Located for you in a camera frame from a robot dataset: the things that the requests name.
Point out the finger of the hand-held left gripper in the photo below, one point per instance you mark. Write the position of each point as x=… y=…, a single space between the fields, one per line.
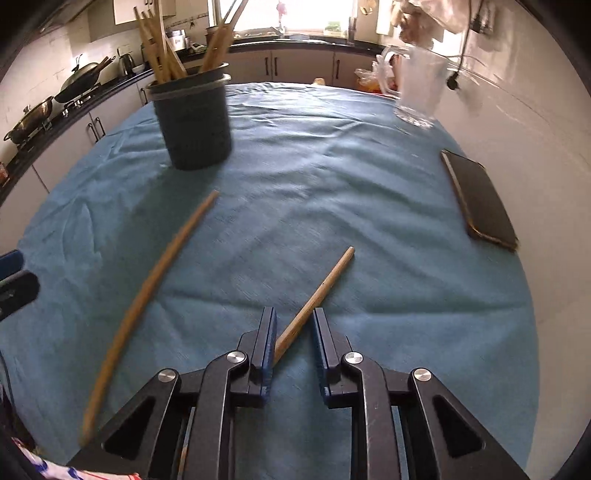
x=21 y=293
x=11 y=265

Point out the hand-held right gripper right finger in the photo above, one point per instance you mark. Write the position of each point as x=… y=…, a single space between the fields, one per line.
x=319 y=353

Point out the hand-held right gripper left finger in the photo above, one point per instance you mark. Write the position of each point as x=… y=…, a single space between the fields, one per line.
x=270 y=353

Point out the long wooden chopstick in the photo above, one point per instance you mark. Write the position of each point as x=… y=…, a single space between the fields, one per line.
x=144 y=290
x=325 y=286

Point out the dark round utensil holder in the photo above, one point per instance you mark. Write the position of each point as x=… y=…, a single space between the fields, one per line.
x=198 y=129

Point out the bunch of wooden chopsticks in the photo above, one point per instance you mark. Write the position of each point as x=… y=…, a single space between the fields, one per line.
x=217 y=46

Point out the steel wok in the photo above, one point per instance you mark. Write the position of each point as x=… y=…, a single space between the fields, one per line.
x=32 y=118

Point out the blue tablecloth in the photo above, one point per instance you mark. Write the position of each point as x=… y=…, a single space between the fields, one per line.
x=323 y=184

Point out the patterned clothing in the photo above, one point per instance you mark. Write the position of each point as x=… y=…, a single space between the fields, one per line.
x=55 y=466

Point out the black wok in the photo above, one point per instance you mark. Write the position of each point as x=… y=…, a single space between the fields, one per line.
x=78 y=83

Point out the dark smartphone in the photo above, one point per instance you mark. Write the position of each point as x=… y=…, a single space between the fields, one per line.
x=485 y=203

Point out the metal kettle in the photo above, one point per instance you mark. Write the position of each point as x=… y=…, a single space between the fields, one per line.
x=127 y=64

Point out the clear plastic bag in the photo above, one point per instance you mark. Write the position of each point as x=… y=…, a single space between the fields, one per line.
x=369 y=79

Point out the clear glass mug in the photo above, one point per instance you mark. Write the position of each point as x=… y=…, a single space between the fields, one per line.
x=420 y=87

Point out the beige kitchen cabinets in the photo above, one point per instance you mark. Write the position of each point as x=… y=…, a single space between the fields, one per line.
x=300 y=67

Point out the black kitchen countertop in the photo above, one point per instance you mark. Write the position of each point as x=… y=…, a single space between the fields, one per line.
x=300 y=45

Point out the white wall socket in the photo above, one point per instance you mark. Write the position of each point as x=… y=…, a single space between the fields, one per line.
x=481 y=23

